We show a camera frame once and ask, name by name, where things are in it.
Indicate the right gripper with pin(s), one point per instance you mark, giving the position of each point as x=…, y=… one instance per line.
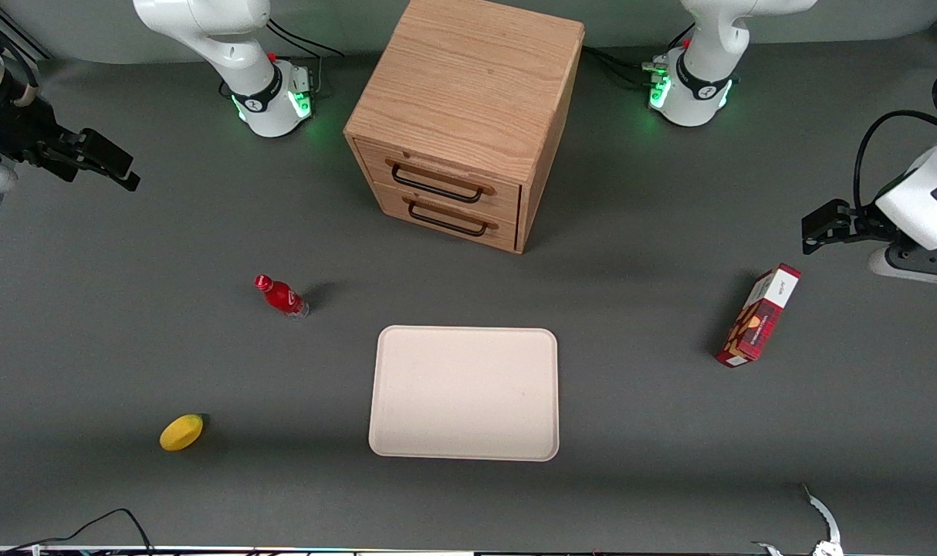
x=15, y=130

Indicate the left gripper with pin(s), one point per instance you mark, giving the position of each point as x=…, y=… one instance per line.
x=862, y=218

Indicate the red coke bottle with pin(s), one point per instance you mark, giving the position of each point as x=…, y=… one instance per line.
x=283, y=296

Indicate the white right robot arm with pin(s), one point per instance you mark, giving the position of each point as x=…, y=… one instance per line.
x=206, y=31

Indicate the beige plastic tray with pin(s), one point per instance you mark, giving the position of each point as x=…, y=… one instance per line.
x=465, y=394

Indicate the red cookie box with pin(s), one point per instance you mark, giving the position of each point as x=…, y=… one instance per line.
x=758, y=316

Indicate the yellow lemon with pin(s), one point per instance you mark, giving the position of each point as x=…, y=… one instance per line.
x=181, y=432

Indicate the wooden drawer cabinet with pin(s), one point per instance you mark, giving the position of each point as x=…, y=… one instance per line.
x=468, y=100

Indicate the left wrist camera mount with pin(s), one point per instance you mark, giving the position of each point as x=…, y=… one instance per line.
x=912, y=262

